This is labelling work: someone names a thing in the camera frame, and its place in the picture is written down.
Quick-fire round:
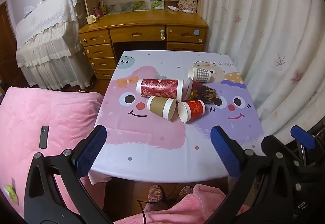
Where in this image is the small red paper cup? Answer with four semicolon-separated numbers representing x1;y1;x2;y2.
177;100;206;123

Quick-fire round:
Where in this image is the pink blanket bed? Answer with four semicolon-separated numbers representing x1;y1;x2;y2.
1;87;103;216

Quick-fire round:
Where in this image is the black cable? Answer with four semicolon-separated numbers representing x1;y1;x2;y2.
136;183;179;224

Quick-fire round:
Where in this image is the black smartphone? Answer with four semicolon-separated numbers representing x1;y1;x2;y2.
39;125;49;149

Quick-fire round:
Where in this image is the lace covered piano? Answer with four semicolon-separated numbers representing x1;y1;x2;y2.
15;0;94;90

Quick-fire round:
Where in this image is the tan kraft paper cup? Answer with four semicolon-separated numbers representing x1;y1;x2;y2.
147;96;177;121

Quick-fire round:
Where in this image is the patterned slipper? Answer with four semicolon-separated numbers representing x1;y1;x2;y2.
148;185;165;204
177;186;193;201

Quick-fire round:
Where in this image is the printed cardboard box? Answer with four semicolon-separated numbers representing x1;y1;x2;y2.
177;0;197;13

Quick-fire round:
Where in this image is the yellow mug on desk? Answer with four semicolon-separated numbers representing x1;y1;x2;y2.
87;14;98;25

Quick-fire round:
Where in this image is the pink fleece robe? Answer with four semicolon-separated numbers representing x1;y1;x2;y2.
114;184;250;224

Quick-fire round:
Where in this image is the left patterned slipper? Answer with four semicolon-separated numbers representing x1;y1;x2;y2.
148;185;165;204

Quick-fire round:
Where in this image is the tall red patterned paper cup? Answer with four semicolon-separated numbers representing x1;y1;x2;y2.
136;79;184;101

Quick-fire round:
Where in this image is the brown wooden door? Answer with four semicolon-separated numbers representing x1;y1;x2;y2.
0;2;22;86

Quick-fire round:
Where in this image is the white floral curtain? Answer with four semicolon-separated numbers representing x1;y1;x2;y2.
203;0;324;143

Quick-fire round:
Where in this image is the cartoon printed tablecloth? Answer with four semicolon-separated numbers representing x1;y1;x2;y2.
89;51;264;184

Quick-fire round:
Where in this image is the checkered paper cup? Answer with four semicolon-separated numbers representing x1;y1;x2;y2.
188;66;214;83

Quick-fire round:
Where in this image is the wooden desk with hutch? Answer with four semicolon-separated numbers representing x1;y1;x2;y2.
79;0;208;80

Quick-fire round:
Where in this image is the dark brown patterned paper cup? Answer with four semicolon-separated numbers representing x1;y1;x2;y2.
184;78;217;103

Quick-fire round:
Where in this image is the right patterned slipper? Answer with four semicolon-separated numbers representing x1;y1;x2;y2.
177;186;193;201

